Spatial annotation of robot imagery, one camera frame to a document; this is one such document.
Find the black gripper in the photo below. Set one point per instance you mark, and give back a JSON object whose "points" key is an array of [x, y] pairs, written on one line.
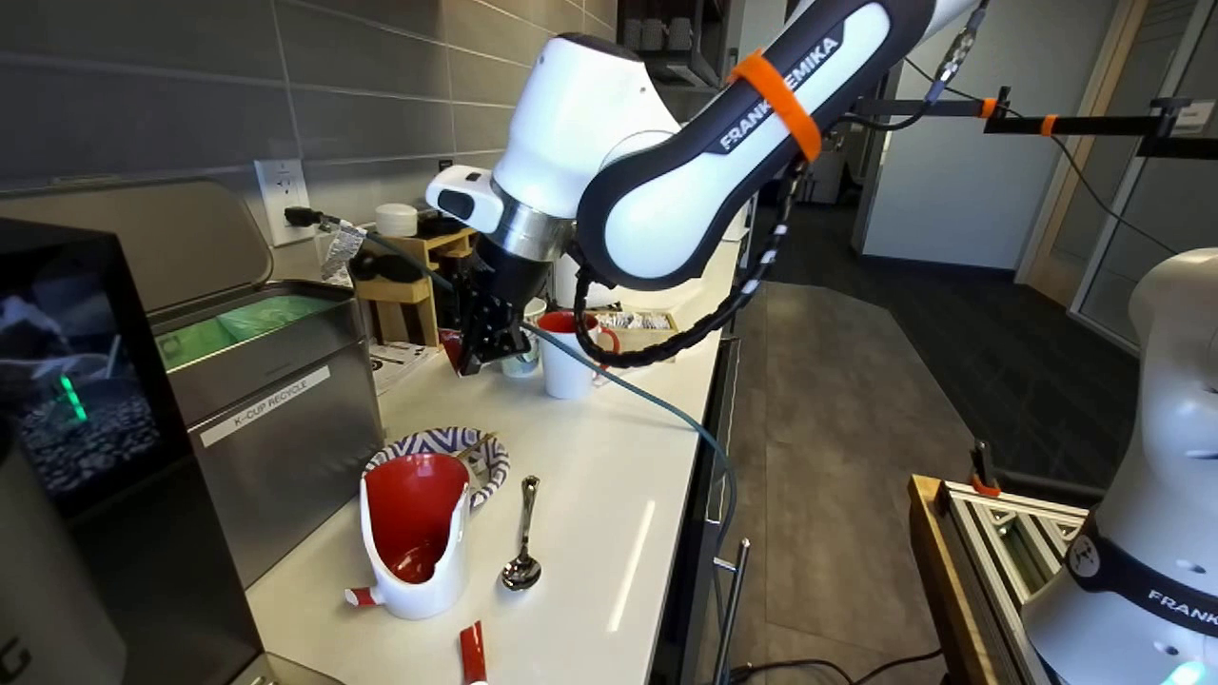
{"points": [[487, 291]]}

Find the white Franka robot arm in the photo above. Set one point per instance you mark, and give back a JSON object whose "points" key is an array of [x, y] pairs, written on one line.
{"points": [[661, 192]]}

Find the white mug red interior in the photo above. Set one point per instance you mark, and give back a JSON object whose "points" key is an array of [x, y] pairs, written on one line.
{"points": [[569, 366]]}

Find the broken white red mug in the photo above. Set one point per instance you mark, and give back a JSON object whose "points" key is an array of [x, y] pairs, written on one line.
{"points": [[412, 556]]}

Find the small red mug shard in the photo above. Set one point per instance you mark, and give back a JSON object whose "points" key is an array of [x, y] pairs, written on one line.
{"points": [[474, 654]]}

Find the wooden countertop organizer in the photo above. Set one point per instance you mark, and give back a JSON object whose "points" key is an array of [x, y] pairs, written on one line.
{"points": [[402, 311]]}

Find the patterned small plate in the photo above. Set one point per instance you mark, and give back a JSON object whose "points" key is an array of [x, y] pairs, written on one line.
{"points": [[487, 458]]}

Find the white jar lid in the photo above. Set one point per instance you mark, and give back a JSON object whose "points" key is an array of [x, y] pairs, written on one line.
{"points": [[396, 217]]}

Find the stainless steel bin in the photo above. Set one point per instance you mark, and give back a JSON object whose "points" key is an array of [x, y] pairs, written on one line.
{"points": [[279, 432]]}

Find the metal spoon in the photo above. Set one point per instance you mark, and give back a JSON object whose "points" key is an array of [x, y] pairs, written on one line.
{"points": [[524, 565]]}

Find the black power plug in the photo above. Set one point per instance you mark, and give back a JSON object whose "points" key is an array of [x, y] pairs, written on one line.
{"points": [[302, 217]]}

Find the black boom pole orange clamps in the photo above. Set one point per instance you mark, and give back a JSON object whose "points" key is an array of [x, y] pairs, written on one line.
{"points": [[1091, 125]]}

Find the white wall outlet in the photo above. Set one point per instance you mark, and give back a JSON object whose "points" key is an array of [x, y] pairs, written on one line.
{"points": [[281, 192]]}

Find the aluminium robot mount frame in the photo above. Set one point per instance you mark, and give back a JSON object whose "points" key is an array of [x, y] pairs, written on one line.
{"points": [[992, 556]]}

